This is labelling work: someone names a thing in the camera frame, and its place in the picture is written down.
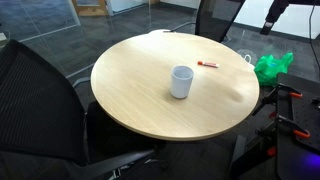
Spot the thin black hanging cable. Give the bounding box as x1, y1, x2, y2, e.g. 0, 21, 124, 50
307, 0, 320, 82

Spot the black mesh chair with armrests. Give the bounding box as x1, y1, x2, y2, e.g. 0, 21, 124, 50
149, 0, 247, 44

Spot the light grey mug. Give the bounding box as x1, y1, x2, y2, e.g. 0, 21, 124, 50
170, 65, 195, 100

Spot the red marker with white cap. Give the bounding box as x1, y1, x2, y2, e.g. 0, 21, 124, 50
197, 60, 220, 69

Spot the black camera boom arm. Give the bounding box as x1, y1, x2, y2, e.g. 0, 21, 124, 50
288, 0, 320, 6

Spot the black perforated breadboard plate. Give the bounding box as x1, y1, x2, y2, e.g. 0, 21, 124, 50
291, 94, 320, 155

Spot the green plastic bag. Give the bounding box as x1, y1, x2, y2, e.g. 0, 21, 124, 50
253, 51, 295, 88

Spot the orange handled black clamp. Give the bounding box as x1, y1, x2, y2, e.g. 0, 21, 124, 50
258, 83, 304, 120
256, 114, 311, 158

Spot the large black mesh office chair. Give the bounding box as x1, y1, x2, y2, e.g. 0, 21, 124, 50
0, 39, 168, 180

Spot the white looped cord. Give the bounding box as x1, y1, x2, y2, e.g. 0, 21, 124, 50
237, 48, 255, 65

